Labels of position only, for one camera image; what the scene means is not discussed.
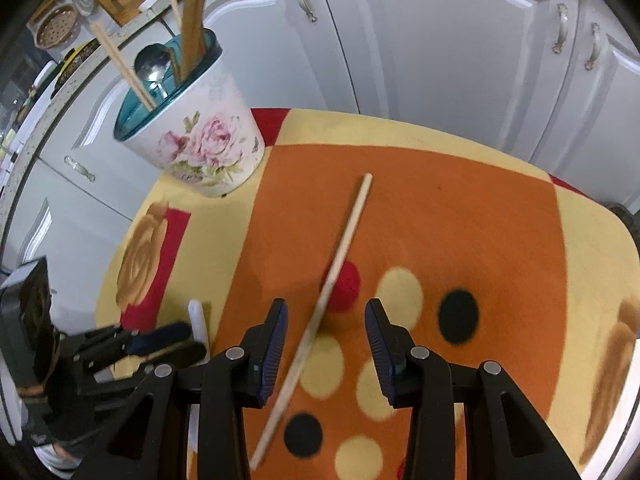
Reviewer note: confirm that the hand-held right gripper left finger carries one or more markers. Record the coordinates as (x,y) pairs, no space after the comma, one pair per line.
(272,355)

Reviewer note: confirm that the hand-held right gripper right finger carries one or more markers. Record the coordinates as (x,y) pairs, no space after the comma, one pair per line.
(380,355)

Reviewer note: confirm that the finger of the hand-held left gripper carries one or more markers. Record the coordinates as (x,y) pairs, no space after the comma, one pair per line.
(162,336)
(185,354)

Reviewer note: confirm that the white plastic utensil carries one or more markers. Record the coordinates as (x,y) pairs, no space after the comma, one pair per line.
(197,320)

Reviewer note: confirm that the long wooden chopstick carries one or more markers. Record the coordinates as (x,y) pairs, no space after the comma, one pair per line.
(330,280)

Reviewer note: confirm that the floral ceramic utensil holder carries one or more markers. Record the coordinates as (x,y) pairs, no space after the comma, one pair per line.
(210,150)

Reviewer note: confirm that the metal spoon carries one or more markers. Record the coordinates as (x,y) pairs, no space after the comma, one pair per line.
(152,62)

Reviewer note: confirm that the dark brown chopstick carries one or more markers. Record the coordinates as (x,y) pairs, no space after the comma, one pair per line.
(192,20)

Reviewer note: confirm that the orange yellow printed blanket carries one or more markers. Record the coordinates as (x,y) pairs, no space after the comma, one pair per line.
(475,220)

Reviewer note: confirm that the black yellow tray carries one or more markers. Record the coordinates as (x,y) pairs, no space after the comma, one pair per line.
(75,60)

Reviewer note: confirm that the black round object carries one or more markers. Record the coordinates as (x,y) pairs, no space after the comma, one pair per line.
(627,215)

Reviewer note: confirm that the woven basket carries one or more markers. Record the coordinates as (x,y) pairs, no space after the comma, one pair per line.
(52,27)

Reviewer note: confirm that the small white bowl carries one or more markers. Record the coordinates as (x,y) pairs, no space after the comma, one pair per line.
(150,2)

